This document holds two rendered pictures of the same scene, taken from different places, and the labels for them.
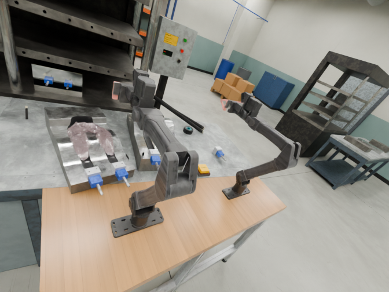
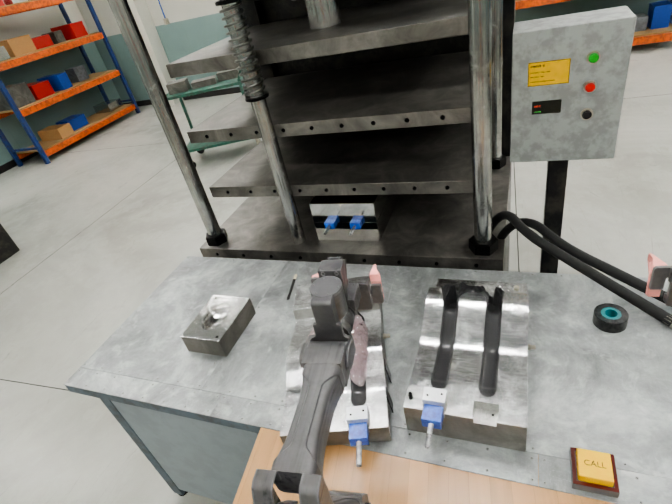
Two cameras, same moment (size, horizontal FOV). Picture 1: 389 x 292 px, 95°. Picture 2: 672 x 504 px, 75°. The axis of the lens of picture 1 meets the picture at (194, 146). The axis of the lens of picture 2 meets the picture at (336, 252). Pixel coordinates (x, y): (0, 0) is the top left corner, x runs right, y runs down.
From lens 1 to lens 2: 0.54 m
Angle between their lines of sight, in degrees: 53
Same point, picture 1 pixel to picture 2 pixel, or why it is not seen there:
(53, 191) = (269, 436)
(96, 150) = not seen: hidden behind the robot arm
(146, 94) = (319, 318)
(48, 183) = (269, 421)
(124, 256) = not seen: outside the picture
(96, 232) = not seen: outside the picture
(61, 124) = (309, 315)
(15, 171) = (245, 390)
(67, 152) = (294, 373)
